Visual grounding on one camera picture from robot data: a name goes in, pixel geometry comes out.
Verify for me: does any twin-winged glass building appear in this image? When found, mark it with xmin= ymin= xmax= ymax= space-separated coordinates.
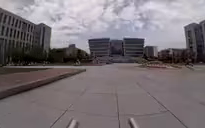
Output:
xmin=87 ymin=37 xmax=146 ymax=64

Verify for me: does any grey paved plaza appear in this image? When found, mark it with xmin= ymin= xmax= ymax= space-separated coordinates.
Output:
xmin=0 ymin=63 xmax=205 ymax=128

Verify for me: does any small pale building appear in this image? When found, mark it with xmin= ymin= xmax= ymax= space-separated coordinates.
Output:
xmin=143 ymin=45 xmax=159 ymax=59

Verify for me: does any dark kerb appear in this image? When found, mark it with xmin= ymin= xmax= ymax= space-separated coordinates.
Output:
xmin=0 ymin=68 xmax=88 ymax=104

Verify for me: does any robot's own part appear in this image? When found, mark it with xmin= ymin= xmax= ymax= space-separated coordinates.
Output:
xmin=128 ymin=117 xmax=140 ymax=128
xmin=67 ymin=119 xmax=79 ymax=128

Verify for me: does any long low building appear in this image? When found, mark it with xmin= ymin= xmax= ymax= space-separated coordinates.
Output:
xmin=158 ymin=48 xmax=191 ymax=64

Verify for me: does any row of trees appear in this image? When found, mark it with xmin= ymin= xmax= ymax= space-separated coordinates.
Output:
xmin=3 ymin=46 xmax=91 ymax=65

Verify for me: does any reddish raised pavement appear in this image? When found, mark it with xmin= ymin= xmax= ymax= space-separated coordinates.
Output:
xmin=0 ymin=68 xmax=86 ymax=94

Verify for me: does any dark grass strip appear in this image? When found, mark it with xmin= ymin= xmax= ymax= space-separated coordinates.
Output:
xmin=0 ymin=67 xmax=52 ymax=77

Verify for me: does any large grey building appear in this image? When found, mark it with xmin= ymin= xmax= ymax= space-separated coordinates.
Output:
xmin=0 ymin=1 xmax=53 ymax=65

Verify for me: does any tall grey building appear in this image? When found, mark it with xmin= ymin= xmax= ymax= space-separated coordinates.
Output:
xmin=183 ymin=15 xmax=205 ymax=64

